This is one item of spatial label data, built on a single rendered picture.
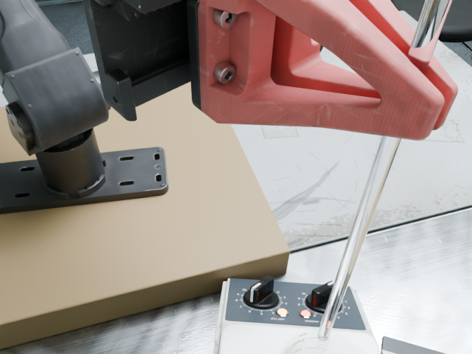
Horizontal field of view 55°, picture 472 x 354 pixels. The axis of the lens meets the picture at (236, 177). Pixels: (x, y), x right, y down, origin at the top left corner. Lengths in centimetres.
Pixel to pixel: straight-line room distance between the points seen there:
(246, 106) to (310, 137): 50
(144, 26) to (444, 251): 46
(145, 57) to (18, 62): 27
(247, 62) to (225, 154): 40
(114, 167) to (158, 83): 37
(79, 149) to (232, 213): 17
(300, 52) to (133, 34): 6
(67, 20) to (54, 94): 264
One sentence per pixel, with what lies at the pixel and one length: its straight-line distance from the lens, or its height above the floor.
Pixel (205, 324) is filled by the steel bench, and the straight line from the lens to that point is 47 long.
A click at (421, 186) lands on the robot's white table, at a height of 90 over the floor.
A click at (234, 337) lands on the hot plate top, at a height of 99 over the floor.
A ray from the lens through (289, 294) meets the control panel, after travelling 44.
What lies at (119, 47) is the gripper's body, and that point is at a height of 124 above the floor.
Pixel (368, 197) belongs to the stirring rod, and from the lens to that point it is 16.
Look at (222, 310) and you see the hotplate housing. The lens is 42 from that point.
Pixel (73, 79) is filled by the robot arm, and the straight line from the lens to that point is 43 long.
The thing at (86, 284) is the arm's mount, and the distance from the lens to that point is 46.
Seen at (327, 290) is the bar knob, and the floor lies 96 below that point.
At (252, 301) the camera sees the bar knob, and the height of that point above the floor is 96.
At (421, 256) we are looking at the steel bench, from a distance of 55.
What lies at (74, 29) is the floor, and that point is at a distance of 293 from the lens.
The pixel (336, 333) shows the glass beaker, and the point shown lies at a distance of 30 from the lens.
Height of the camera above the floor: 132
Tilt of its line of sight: 46 degrees down
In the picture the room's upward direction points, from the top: 1 degrees clockwise
